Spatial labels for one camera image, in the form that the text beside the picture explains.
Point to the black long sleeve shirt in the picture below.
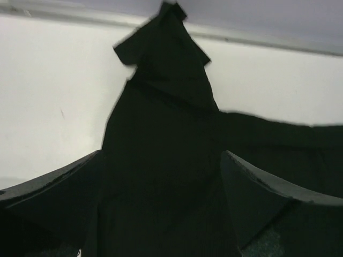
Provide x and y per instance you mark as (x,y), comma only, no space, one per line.
(164,193)

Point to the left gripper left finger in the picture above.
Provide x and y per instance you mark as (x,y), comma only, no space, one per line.
(54,214)

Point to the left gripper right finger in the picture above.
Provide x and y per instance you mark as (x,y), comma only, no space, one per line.
(285,202)

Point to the back aluminium table rail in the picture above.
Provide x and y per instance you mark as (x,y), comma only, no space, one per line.
(72,13)

